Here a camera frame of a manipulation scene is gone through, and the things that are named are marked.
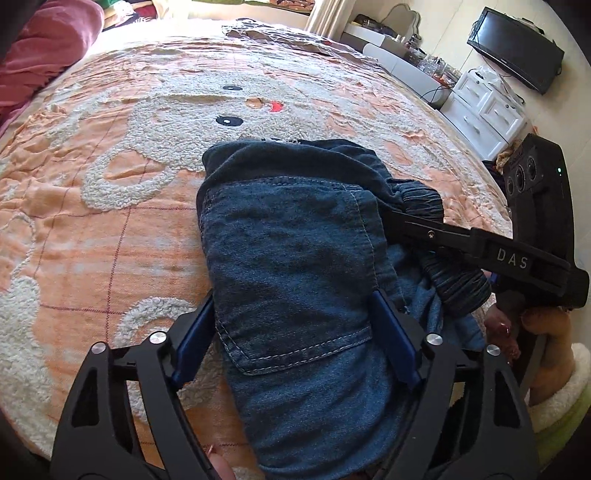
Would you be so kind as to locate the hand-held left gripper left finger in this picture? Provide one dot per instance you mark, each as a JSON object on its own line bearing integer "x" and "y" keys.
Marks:
{"x": 191, "y": 341}

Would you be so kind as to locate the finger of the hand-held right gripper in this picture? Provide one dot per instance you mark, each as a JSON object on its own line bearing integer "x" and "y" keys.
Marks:
{"x": 434, "y": 235}

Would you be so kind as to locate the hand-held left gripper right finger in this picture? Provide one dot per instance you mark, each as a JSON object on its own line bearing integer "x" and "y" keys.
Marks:
{"x": 392, "y": 332}

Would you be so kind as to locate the blue denim pants lace trim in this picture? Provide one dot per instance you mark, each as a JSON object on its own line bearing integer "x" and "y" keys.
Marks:
{"x": 286, "y": 254}

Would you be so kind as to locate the person's right hand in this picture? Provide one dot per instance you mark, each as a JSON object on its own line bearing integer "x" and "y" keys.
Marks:
{"x": 501, "y": 332}

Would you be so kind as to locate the person's left hand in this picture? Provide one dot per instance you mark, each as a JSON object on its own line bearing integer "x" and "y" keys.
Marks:
{"x": 221, "y": 464}

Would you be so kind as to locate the dark clothing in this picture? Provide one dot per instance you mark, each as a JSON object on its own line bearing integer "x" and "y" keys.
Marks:
{"x": 493, "y": 171}

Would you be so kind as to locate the brown furry garment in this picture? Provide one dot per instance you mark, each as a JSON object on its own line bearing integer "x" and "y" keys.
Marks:
{"x": 510, "y": 154}

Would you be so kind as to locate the white dresser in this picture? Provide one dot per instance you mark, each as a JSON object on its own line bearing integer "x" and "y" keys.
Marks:
{"x": 489, "y": 115}

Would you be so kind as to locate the orange bunny blanket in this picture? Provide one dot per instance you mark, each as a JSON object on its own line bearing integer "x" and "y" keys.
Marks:
{"x": 92, "y": 230}

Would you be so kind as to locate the white cabinet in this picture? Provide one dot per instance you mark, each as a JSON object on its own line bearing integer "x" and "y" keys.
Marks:
{"x": 406, "y": 67}

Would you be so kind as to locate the clutter of small bottles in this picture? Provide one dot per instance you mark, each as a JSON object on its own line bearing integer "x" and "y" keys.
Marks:
{"x": 431, "y": 64}

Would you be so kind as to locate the black television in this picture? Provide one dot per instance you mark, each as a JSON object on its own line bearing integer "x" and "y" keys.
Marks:
{"x": 512, "y": 46}

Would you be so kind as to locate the grey quilt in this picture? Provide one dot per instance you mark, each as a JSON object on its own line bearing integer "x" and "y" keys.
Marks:
{"x": 295, "y": 39}

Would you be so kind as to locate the cream curtain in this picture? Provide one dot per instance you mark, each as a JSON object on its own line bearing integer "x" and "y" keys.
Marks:
{"x": 328, "y": 18}

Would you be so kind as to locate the pink blanket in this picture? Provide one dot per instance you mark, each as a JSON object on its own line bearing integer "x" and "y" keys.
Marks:
{"x": 41, "y": 50}

